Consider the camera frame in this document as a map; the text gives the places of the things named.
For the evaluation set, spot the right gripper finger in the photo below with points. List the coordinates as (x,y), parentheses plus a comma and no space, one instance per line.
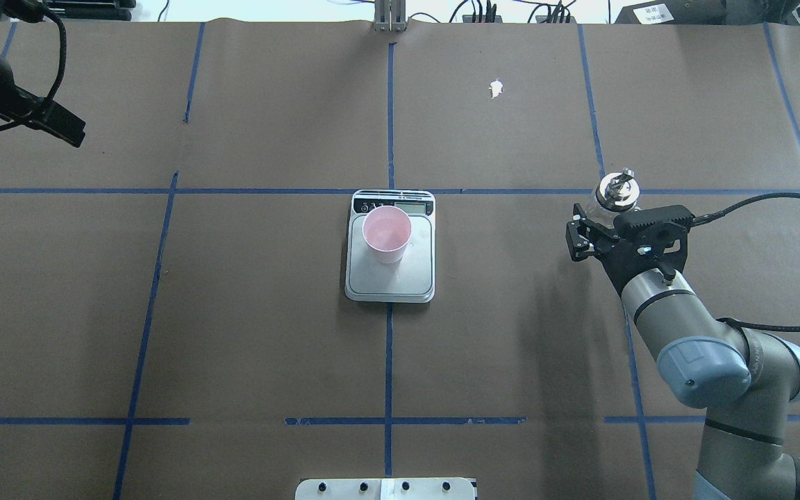
(578,238)

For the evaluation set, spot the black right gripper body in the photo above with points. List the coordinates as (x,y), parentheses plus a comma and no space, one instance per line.
(586,235)

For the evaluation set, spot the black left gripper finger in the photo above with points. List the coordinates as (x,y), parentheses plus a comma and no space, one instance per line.
(52,118)

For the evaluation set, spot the glass sauce dispenser bottle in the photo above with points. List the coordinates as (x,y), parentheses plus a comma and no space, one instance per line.
(615,198)

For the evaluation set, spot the pink paper cup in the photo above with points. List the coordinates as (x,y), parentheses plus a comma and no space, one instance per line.
(387,231)

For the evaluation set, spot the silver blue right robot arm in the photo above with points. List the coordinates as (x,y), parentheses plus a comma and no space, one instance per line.
(743,375)

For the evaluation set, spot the digital kitchen scale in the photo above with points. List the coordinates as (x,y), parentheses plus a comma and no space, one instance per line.
(411,277)

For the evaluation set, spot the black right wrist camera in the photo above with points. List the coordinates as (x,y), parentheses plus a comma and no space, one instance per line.
(632,224)

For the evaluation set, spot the aluminium frame post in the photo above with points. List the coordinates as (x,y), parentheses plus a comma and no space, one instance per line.
(390,16)

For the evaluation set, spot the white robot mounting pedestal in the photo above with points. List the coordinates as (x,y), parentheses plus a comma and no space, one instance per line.
(388,488)

